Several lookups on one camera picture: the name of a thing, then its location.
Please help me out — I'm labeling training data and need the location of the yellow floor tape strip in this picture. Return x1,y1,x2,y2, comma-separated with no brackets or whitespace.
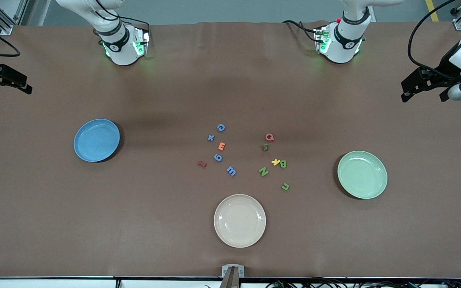
425,0,440,22

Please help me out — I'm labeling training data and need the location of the blue round plate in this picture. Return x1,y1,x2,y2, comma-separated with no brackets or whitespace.
74,119,121,163

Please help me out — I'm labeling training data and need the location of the green round plate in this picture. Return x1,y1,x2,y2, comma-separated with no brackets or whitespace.
337,151,388,200

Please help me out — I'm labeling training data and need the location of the brown table mat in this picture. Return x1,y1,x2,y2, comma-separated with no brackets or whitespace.
0,20,461,279

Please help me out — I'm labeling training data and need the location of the beige round plate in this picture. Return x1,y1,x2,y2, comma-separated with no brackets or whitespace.
214,194,267,248

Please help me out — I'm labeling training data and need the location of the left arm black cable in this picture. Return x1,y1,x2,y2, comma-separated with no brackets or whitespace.
408,0,459,80

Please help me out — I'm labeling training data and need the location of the black base power cable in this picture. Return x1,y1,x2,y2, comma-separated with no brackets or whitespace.
282,19,319,42

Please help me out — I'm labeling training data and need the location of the white table edge rail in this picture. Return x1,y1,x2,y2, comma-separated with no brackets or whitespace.
0,277,461,288

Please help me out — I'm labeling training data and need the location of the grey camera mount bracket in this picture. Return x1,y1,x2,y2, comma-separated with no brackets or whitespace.
222,265,245,288

